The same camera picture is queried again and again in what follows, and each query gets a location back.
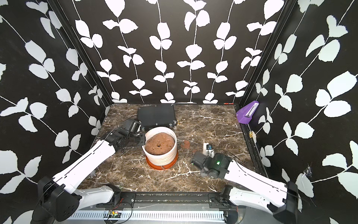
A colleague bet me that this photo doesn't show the white ceramic pot with mud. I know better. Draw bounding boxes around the white ceramic pot with mud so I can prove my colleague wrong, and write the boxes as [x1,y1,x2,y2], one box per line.
[142,127,179,170]

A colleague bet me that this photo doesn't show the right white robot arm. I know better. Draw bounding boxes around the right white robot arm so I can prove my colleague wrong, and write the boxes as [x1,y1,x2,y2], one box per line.
[191,152,299,224]

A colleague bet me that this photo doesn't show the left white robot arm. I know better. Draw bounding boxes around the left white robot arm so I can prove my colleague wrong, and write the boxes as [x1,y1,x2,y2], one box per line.
[31,119,145,224]

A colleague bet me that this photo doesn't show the small mud flake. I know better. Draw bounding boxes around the small mud flake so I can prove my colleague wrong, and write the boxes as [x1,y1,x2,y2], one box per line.
[181,140,190,149]

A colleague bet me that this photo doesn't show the black hard case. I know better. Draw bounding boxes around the black hard case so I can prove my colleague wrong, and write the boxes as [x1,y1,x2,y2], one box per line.
[137,104,178,131]

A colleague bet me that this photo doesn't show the purple wall bracket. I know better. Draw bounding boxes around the purple wall bracket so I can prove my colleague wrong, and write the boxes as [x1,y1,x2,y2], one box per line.
[236,100,259,124]

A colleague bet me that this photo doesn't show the black front mounting rail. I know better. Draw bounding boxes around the black front mounting rail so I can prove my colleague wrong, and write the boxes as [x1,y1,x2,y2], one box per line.
[110,191,244,211]

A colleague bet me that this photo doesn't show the white slotted cable duct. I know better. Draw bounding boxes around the white slotted cable duct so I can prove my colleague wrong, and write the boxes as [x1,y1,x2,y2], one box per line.
[68,211,225,222]

